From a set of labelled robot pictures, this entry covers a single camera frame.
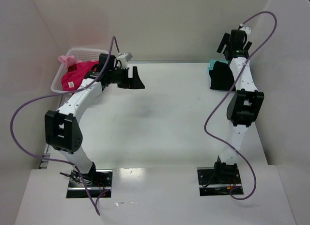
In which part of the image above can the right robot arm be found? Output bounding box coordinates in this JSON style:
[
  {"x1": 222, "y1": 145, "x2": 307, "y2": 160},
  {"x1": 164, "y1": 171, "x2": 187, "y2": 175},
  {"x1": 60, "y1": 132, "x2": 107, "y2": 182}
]
[{"x1": 214, "y1": 27, "x2": 264, "y2": 184}]

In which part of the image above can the magenta t shirt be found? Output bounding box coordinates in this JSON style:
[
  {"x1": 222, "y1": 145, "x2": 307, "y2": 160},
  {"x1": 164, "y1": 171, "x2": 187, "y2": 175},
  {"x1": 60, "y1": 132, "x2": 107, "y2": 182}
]
[{"x1": 61, "y1": 61, "x2": 98, "y2": 91}]

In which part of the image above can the black t shirt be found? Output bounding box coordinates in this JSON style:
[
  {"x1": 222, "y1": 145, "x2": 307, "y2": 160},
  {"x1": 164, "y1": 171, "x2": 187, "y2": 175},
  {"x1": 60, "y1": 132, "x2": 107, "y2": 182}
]
[{"x1": 209, "y1": 61, "x2": 234, "y2": 92}]

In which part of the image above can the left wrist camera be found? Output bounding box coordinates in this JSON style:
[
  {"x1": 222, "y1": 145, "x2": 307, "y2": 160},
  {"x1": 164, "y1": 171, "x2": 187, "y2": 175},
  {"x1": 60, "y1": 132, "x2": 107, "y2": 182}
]
[{"x1": 116, "y1": 52, "x2": 133, "y2": 68}]

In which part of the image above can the folded teal t shirt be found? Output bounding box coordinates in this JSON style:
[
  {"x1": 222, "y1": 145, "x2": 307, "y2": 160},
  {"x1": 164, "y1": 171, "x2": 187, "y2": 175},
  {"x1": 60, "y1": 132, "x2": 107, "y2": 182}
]
[{"x1": 207, "y1": 60, "x2": 217, "y2": 73}]

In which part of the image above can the white plastic basket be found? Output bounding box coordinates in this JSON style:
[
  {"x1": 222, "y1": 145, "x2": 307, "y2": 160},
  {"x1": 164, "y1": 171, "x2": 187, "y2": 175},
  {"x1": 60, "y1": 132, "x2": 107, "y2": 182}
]
[{"x1": 50, "y1": 48, "x2": 109, "y2": 95}]

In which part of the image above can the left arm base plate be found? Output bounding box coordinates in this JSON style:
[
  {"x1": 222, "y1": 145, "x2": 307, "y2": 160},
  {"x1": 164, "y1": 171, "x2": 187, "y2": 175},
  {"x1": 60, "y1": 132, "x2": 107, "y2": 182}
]
[{"x1": 63, "y1": 170, "x2": 113, "y2": 199}]

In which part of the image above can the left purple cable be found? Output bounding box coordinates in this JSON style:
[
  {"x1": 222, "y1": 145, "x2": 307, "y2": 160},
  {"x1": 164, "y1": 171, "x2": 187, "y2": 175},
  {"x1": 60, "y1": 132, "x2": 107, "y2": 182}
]
[{"x1": 9, "y1": 36, "x2": 122, "y2": 216}]

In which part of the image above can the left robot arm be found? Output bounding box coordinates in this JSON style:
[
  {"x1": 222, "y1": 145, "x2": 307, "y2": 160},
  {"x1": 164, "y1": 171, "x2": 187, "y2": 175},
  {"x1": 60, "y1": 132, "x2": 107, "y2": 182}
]
[{"x1": 45, "y1": 52, "x2": 145, "y2": 187}]

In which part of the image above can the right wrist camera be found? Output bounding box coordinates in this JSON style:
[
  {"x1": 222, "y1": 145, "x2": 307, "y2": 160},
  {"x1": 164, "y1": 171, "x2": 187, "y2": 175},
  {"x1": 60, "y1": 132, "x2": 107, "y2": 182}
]
[{"x1": 238, "y1": 24, "x2": 252, "y2": 39}]

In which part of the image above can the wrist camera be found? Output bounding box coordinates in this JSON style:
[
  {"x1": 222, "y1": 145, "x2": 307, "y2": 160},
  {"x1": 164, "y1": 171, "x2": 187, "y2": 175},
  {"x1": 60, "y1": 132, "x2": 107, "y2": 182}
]
[
  {"x1": 238, "y1": 24, "x2": 252, "y2": 39},
  {"x1": 116, "y1": 52, "x2": 133, "y2": 68}
]

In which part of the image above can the pink cloth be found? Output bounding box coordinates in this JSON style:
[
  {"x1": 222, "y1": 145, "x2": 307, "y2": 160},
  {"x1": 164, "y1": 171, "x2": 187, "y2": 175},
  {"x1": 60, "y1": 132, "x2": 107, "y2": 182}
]
[{"x1": 58, "y1": 55, "x2": 78, "y2": 68}]

